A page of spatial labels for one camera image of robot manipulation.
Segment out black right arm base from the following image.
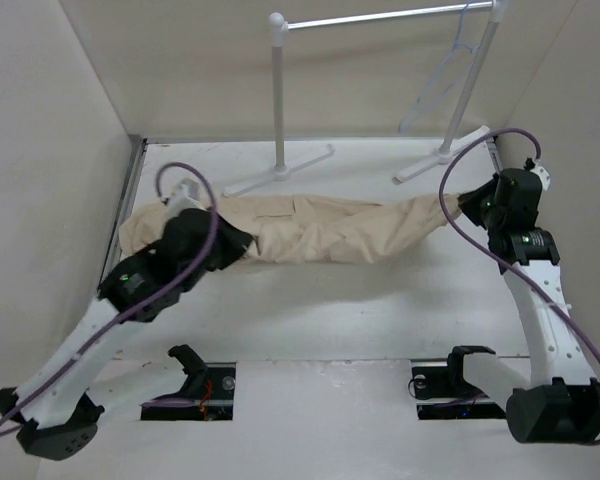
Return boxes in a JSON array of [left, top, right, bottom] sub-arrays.
[[407, 346, 506, 421]]

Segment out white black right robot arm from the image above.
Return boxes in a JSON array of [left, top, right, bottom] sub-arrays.
[[443, 168, 600, 445]]

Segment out white clothes rack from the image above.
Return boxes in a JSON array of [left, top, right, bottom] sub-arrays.
[[223, 1, 509, 197]]

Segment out light blue wire hanger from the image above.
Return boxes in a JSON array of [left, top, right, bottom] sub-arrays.
[[398, 1, 480, 134]]

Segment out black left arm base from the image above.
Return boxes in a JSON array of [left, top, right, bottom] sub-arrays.
[[140, 345, 237, 422]]

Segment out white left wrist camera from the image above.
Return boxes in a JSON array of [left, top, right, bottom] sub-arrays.
[[165, 178, 205, 219]]

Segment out beige trousers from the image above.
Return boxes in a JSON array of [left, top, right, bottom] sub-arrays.
[[118, 192, 465, 266]]

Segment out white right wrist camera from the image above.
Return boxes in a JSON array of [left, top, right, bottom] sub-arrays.
[[523, 158, 551, 191]]

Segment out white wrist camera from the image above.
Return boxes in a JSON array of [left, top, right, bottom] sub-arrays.
[[523, 158, 551, 191], [165, 178, 205, 219]]

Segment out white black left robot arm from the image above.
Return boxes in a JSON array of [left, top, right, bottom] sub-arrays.
[[0, 208, 254, 461]]

